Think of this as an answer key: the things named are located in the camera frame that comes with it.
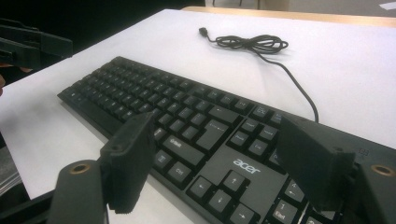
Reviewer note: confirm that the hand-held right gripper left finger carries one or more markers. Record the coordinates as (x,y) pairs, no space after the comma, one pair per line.
(130,161)

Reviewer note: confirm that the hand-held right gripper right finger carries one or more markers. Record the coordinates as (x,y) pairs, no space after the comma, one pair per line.
(314,165)

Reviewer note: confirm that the black computer keyboard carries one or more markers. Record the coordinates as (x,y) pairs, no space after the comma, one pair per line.
(214,168)

